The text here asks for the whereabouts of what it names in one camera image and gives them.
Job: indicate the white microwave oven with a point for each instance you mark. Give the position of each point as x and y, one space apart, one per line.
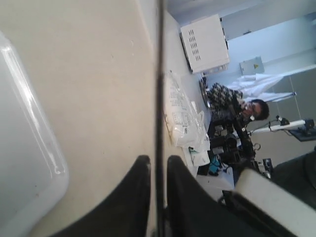
205 45

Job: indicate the white plastic tray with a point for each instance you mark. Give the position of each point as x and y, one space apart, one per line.
33 171

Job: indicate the white plastic bag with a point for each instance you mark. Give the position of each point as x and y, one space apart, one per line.
185 125

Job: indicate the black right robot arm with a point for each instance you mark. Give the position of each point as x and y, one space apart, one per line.
282 206

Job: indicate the thin metal skewer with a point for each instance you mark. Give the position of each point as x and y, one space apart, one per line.
159 103

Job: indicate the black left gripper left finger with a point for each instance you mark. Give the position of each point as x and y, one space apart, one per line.
124 212

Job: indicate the grey electrical wall box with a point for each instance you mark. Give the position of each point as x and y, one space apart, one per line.
252 66

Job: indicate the seated person with glasses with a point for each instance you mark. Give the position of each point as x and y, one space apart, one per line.
226 103

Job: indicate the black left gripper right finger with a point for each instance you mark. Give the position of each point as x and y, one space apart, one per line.
193 213

